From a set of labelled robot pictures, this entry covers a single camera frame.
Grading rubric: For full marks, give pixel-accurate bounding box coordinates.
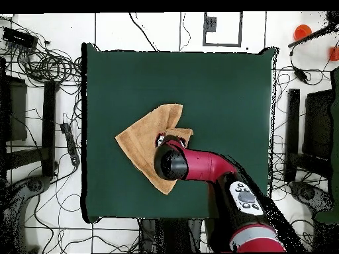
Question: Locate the black electronics box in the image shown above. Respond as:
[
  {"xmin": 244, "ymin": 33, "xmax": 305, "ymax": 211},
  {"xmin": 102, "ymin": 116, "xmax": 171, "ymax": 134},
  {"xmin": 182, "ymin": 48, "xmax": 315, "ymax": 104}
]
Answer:
[{"xmin": 1, "ymin": 26, "xmax": 39, "ymax": 51}]

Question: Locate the black rod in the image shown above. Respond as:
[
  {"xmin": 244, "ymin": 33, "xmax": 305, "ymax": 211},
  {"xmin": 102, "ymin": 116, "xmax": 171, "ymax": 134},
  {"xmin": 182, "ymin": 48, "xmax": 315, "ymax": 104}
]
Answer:
[{"xmin": 287, "ymin": 22, "xmax": 339, "ymax": 49}]

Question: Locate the dark green table cloth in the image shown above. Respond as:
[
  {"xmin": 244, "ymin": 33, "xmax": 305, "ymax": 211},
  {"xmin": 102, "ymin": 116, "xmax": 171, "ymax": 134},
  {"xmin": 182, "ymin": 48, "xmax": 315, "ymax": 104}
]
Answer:
[{"xmin": 80, "ymin": 42, "xmax": 279, "ymax": 224}]

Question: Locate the dark grey square block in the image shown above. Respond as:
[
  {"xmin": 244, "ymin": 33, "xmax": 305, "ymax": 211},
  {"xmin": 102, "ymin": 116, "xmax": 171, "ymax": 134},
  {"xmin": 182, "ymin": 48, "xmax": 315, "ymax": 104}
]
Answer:
[{"xmin": 203, "ymin": 16, "xmax": 217, "ymax": 33}]

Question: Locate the black upright bar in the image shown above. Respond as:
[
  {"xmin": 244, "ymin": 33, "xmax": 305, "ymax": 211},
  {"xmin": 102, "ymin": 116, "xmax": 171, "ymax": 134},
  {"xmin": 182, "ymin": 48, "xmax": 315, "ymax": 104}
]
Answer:
[
  {"xmin": 40, "ymin": 79, "xmax": 60, "ymax": 178},
  {"xmin": 283, "ymin": 88, "xmax": 301, "ymax": 183}
]

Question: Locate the tan terry towel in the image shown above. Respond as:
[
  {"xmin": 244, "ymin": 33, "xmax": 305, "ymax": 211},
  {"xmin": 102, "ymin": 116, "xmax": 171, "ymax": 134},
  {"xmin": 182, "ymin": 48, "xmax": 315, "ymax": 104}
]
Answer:
[{"xmin": 114, "ymin": 103, "xmax": 194, "ymax": 196}]

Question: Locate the grey square frame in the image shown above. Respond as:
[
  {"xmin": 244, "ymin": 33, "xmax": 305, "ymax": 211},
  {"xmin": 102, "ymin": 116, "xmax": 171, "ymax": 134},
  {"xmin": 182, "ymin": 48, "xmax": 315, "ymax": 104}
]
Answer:
[{"xmin": 202, "ymin": 11, "xmax": 243, "ymax": 48}]

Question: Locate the black power strip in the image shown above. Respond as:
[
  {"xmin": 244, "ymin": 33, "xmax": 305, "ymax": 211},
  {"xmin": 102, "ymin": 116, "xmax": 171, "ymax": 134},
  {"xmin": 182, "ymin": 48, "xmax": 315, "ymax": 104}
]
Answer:
[{"xmin": 60, "ymin": 122, "xmax": 81, "ymax": 167}]

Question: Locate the grey chair base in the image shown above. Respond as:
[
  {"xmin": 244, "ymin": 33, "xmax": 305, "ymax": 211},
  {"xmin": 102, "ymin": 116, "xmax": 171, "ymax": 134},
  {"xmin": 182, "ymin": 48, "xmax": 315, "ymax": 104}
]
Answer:
[
  {"xmin": 287, "ymin": 180, "xmax": 334, "ymax": 215},
  {"xmin": 0, "ymin": 173, "xmax": 52, "ymax": 253}
]

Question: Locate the black flat panel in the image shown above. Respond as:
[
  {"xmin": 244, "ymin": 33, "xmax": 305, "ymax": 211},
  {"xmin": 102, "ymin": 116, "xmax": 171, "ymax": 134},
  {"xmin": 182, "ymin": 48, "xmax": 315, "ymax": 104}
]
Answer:
[
  {"xmin": 302, "ymin": 89, "xmax": 335, "ymax": 159},
  {"xmin": 0, "ymin": 58, "xmax": 28, "ymax": 142}
]

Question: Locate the tangled black cable bundle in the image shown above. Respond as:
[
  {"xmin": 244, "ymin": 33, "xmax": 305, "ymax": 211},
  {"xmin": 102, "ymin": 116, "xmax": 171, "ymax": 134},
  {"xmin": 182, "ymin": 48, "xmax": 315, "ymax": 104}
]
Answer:
[{"xmin": 0, "ymin": 15, "xmax": 83, "ymax": 88}]

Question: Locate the orange block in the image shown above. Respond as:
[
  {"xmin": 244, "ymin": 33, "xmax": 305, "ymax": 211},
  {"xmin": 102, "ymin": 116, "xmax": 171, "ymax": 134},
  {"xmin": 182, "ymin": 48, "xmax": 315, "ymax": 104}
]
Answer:
[{"xmin": 328, "ymin": 46, "xmax": 339, "ymax": 62}]

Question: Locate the dark green cloth piece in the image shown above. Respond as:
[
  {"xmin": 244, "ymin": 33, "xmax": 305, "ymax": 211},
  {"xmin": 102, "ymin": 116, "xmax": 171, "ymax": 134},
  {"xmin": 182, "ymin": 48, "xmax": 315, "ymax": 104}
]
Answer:
[{"xmin": 315, "ymin": 67, "xmax": 339, "ymax": 226}]

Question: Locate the orange cup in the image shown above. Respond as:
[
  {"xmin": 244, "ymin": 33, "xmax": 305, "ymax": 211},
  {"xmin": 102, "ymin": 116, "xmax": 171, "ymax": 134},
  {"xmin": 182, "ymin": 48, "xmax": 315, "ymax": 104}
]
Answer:
[{"xmin": 293, "ymin": 24, "xmax": 313, "ymax": 42}]

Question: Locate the black power adapter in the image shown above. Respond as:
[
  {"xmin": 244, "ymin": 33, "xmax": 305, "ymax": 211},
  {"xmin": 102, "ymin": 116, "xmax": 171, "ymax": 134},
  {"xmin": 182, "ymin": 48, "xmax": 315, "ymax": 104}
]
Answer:
[{"xmin": 292, "ymin": 66, "xmax": 310, "ymax": 85}]

